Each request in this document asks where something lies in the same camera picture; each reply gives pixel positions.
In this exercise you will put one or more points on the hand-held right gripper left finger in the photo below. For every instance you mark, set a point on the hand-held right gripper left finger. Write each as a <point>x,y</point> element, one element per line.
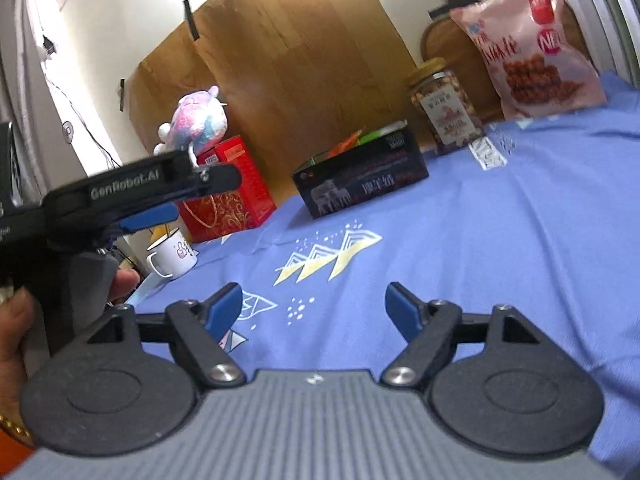
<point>225,305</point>

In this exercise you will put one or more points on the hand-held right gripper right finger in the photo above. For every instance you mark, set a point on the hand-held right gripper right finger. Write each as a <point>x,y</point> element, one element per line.
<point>402,310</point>

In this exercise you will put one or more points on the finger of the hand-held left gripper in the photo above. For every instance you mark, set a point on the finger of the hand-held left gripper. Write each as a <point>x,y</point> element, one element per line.
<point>220,177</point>
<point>150,217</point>

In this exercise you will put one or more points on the black cardboard box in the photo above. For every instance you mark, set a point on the black cardboard box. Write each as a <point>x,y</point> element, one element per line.
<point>360,185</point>

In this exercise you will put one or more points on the person's left hand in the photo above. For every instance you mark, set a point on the person's left hand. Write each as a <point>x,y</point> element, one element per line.
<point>12,350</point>

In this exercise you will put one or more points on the red gift box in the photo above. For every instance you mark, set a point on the red gift box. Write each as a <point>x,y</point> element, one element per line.
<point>250,205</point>

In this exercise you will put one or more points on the white enamel mug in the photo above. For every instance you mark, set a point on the white enamel mug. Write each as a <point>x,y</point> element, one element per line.
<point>175,255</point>

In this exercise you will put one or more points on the pink and blue plush toy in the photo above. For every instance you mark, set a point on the pink and blue plush toy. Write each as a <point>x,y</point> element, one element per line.
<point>195,120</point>

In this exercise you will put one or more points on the black tape strip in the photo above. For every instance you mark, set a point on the black tape strip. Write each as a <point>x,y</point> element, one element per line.
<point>123,95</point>
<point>191,20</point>

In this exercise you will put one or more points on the blue printed cloth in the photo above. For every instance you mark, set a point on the blue printed cloth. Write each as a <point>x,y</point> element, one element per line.
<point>500,240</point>

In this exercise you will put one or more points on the brown wooden board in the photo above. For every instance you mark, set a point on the brown wooden board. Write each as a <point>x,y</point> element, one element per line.
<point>300,60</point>

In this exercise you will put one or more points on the small white packet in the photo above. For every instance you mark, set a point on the small white packet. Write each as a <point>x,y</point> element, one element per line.
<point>487,154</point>

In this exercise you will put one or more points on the glass jar of nuts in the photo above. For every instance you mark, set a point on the glass jar of nuts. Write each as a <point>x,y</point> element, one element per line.
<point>450,110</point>

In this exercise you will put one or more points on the round wooden board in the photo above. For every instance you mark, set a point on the round wooden board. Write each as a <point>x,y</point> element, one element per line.
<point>440,40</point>

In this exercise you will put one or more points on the orange cloth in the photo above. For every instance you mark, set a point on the orange cloth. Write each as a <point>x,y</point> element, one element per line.
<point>12,460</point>

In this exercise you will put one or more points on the pink snack bag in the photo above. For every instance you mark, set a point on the pink snack bag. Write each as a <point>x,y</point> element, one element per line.
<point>530,60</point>

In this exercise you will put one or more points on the round wall socket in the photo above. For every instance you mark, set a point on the round wall socket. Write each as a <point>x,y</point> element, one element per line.
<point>67,130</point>

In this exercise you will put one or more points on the grey window frame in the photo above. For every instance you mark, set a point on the grey window frame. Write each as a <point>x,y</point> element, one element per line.
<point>610,10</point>

